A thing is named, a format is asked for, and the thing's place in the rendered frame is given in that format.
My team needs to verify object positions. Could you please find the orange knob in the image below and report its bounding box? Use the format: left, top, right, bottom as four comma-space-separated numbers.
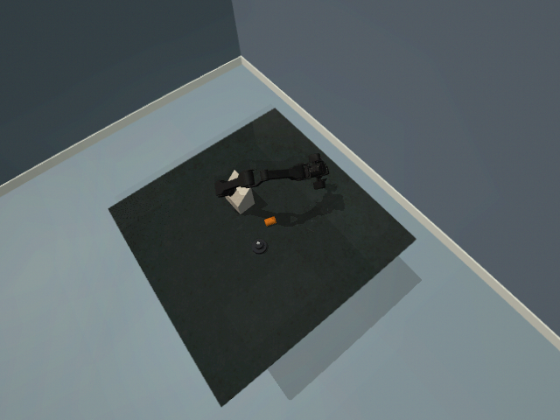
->
264, 216, 277, 227

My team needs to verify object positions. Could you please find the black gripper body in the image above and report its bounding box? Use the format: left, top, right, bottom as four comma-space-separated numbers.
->
309, 153, 326, 190

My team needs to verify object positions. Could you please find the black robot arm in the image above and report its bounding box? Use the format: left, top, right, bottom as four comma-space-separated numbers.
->
214, 162, 329, 198

